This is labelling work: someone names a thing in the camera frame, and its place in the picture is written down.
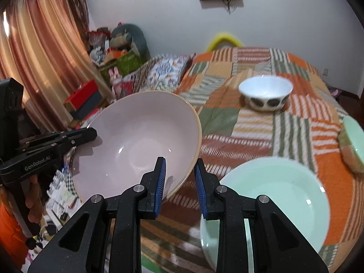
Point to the red box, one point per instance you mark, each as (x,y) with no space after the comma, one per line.
(84,92)

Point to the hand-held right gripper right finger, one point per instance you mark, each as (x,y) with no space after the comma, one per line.
(200,187)

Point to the mint green plate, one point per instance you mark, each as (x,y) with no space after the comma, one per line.
(270,196)

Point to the mint green bowl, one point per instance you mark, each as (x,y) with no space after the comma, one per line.
(352,136)

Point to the pile of toys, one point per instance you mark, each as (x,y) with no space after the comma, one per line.
(99,48)

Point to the white wall socket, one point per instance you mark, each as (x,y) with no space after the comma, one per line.
(324,71)

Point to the orange clothing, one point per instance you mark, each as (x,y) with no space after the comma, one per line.
(8,233)

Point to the white bowl with dark spots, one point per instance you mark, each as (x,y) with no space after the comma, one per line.
(264,86)

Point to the pink bowl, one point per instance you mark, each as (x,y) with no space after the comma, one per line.
(136,136)

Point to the orange striped curtain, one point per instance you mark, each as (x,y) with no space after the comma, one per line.
(42,48)

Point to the person's left hand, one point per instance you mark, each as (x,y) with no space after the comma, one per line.
(34,194)

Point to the brown patterned curtain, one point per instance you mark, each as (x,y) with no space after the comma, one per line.
(78,2)

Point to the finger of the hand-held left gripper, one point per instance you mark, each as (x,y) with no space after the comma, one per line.
(82,136)
(39,138)

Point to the pink rabbit toy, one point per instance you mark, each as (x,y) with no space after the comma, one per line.
(115,78)

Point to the green storage box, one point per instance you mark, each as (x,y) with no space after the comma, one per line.
(128,62)

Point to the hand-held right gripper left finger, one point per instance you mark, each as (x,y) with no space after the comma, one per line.
(160,182)

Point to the orange patchwork blanket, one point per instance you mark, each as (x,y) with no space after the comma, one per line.
(250,130)

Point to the yellow foam noodle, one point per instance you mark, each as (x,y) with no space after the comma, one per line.
(224,37)

